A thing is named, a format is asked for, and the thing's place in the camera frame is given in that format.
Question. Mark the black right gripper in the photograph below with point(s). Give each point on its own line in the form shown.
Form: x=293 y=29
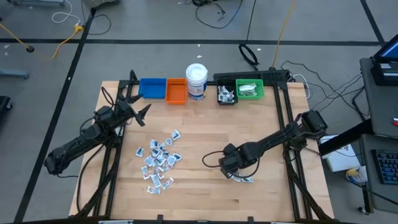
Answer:
x=229 y=166

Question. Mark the black desk bar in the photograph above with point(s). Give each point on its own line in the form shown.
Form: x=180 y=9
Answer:
x=345 y=138

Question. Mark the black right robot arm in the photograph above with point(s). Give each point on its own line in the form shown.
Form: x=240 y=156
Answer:
x=280 y=137

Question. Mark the plain white wipe packet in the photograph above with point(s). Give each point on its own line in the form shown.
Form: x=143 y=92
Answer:
x=252 y=88
x=245 y=86
x=248 y=93

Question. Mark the black plastic basket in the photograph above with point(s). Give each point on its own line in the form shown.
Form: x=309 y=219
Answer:
x=227 y=82

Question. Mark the grey desk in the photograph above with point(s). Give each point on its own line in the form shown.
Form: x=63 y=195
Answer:
x=382 y=109
x=373 y=199

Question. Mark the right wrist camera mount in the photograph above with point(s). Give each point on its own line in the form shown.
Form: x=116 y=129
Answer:
x=230 y=149

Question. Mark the white packet with blue print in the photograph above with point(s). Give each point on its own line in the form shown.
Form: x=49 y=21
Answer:
x=165 y=154
x=140 y=151
x=171 y=160
x=168 y=141
x=160 y=160
x=177 y=156
x=149 y=160
x=162 y=146
x=154 y=143
x=155 y=152
x=175 y=135

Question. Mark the yellow white wipes canister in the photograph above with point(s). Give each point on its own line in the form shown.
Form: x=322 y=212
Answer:
x=357 y=175

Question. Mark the black floor puck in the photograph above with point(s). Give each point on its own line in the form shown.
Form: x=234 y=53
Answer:
x=30 y=48

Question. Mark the grey cart leg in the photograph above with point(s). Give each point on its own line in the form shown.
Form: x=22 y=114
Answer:
x=12 y=73

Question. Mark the black keyboard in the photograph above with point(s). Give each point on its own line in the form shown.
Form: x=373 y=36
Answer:
x=387 y=166

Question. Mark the white disinfecting wipes canister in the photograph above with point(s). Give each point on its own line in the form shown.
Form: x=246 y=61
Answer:
x=196 y=76

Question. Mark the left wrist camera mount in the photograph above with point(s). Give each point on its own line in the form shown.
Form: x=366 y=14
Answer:
x=104 y=112

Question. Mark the black laptop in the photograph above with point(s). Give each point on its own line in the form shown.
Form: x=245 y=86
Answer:
x=385 y=71

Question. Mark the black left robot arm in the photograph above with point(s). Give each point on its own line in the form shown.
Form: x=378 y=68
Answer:
x=77 y=143

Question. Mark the orange plastic basket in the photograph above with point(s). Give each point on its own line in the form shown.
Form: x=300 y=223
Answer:
x=176 y=91

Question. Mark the green plastic basket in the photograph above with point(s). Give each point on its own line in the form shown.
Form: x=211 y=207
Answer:
x=261 y=90

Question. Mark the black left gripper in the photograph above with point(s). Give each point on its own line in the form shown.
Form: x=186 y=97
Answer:
x=127 y=111

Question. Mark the black caster base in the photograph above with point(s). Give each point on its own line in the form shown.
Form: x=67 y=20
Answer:
x=4 y=104

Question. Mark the blue plastic basket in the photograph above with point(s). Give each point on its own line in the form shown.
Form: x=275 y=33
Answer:
x=152 y=88

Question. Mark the black perforated tray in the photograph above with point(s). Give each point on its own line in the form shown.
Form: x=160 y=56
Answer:
x=248 y=75

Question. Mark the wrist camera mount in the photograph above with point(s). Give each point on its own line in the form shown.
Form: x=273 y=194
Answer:
x=104 y=112
x=230 y=149

